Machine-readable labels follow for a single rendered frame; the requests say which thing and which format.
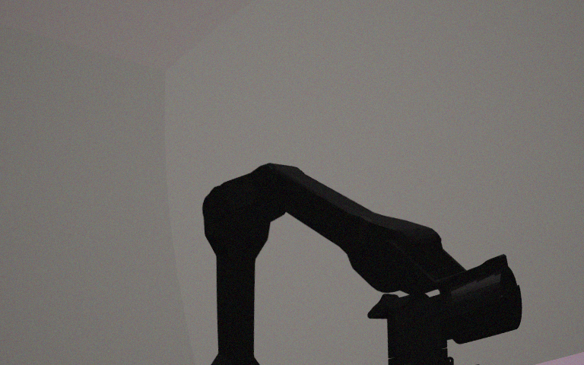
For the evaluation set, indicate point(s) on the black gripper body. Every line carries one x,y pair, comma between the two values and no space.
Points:
426,358

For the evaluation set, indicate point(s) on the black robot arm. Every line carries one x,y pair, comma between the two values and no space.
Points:
389,253

